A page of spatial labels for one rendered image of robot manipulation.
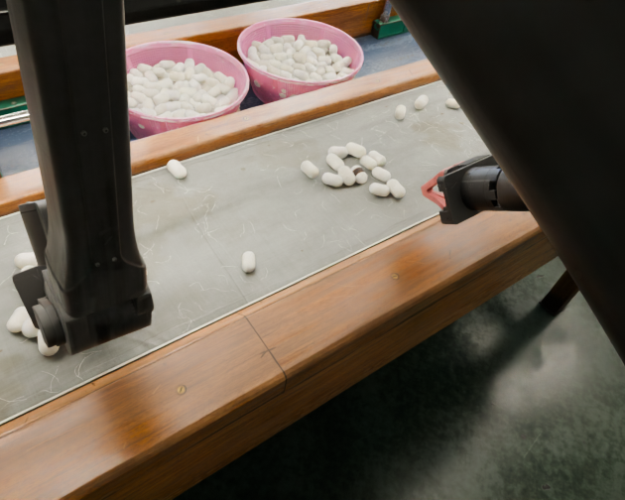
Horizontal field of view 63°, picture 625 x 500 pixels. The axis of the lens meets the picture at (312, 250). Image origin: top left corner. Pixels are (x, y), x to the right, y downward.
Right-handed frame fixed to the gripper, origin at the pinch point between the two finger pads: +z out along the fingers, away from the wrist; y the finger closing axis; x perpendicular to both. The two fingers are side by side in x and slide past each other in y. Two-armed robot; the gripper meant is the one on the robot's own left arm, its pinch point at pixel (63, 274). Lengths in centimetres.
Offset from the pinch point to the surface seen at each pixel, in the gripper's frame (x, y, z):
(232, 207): 0.2, -25.2, 2.5
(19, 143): -19.2, -3.7, 35.8
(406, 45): -19, -98, 34
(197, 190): -3.6, -22.4, 6.9
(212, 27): -32, -48, 37
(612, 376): 91, -127, 9
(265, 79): -18, -48, 23
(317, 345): 15.9, -21.1, -19.9
